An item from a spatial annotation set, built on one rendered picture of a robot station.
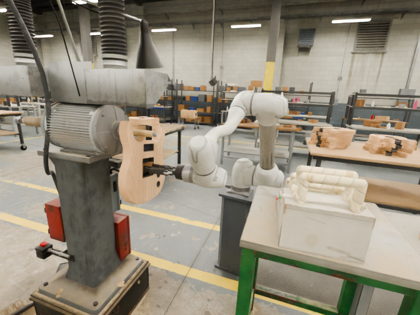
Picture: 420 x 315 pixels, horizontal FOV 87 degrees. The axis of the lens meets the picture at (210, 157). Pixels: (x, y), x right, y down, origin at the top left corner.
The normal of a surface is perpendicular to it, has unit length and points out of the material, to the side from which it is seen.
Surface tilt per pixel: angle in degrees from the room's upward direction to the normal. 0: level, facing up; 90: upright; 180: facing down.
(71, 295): 8
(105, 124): 87
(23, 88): 90
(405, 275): 0
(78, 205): 90
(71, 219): 90
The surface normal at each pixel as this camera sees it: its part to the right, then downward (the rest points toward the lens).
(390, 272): 0.04, -0.96
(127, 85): -0.31, 0.24
